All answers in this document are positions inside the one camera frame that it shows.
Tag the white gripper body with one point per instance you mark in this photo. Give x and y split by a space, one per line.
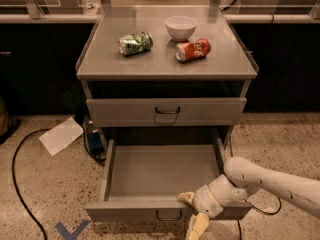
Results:
204 200

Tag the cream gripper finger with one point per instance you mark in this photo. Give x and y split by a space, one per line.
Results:
197 226
186 197

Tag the grey drawer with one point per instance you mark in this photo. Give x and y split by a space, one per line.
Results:
156 112
141 182

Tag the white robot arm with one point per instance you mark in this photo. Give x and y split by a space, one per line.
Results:
241 179

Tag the grey top drawer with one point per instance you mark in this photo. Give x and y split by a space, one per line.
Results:
156 112

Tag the grey metal drawer cabinet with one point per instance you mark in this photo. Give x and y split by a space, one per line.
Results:
226 72

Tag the blue power box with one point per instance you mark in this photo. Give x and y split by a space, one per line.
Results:
94 142

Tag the white paper sheet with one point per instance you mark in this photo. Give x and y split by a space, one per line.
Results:
61 136

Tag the red cola can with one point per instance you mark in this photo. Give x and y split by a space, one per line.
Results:
189 51

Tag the green soda can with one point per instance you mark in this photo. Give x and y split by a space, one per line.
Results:
135 43

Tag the white ceramic bowl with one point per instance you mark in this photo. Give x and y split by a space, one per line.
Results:
180 28

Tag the dark counter with rail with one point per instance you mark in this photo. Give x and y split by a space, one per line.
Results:
38 76

